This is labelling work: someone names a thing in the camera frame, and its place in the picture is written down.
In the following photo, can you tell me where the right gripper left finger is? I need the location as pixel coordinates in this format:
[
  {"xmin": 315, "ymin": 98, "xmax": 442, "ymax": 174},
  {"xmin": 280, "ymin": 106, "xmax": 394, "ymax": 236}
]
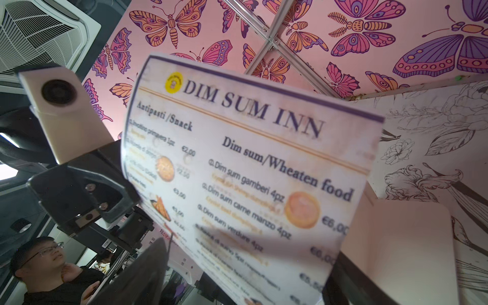
[{"xmin": 89, "ymin": 238, "xmax": 169, "ymax": 305}]

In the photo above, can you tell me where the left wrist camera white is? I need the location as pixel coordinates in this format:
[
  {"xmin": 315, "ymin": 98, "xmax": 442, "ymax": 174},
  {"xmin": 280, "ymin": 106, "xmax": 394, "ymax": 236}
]
[{"xmin": 16, "ymin": 66, "xmax": 114, "ymax": 164}]

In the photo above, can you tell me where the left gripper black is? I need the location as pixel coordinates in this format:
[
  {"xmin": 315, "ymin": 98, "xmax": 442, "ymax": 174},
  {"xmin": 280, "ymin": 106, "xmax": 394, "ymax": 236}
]
[{"xmin": 27, "ymin": 141, "xmax": 154, "ymax": 252}]

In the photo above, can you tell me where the person in black shirt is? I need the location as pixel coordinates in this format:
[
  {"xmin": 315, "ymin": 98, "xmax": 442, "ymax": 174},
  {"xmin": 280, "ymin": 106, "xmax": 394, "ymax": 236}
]
[{"xmin": 10, "ymin": 236, "xmax": 104, "ymax": 304}]

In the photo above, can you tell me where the Dim Sum Inn menu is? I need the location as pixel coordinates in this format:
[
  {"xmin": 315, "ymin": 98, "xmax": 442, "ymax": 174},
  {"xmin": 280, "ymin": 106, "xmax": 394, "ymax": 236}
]
[{"xmin": 121, "ymin": 54, "xmax": 384, "ymax": 304}]

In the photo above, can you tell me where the ceiling air conditioner vent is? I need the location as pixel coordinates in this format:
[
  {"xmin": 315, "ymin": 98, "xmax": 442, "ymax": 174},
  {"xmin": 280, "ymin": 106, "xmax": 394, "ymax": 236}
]
[{"xmin": 1, "ymin": 1, "xmax": 101, "ymax": 95}]

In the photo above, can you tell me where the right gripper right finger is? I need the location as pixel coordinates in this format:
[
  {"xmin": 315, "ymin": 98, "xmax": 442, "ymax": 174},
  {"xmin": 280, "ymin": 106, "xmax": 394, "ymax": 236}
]
[{"xmin": 322, "ymin": 252, "xmax": 399, "ymax": 305}]

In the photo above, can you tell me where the clear acrylic menu holder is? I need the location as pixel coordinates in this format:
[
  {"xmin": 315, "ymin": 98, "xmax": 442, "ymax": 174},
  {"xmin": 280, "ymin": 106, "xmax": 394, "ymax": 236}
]
[{"xmin": 341, "ymin": 185, "xmax": 460, "ymax": 304}]

